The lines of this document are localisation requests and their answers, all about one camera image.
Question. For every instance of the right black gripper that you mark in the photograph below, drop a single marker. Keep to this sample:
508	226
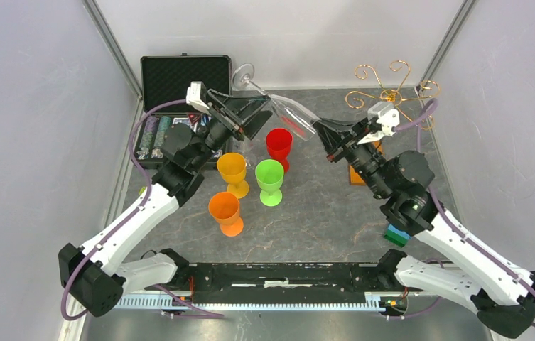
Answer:
339	138

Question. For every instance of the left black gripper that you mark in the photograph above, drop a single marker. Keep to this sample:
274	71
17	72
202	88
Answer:
244	114

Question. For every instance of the red wine glass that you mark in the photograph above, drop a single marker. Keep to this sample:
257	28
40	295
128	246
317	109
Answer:
279	144

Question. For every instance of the clear wine glass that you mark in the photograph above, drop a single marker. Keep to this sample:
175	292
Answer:
250	158

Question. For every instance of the yellow wine glass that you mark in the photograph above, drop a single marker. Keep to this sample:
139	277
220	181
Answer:
233	169

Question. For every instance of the green wine glass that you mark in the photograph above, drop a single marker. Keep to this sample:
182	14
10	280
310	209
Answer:
269	175

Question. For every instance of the orange wine glass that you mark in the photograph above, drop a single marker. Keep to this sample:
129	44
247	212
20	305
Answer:
224	208

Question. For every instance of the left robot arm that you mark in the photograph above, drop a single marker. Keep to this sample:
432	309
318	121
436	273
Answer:
94	275

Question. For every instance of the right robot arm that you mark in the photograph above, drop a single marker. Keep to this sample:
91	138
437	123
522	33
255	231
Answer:
500	293

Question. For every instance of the black poker chip case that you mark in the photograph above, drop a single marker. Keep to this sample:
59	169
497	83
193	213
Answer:
166	79

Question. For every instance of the blue green brick stack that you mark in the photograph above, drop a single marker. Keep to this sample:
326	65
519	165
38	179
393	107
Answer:
396	236

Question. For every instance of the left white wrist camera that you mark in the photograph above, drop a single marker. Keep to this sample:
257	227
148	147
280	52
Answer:
196	97

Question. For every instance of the gold wire glass rack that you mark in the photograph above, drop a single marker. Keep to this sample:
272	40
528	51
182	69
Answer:
427	89

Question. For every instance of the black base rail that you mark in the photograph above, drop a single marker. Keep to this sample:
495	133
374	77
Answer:
218	287

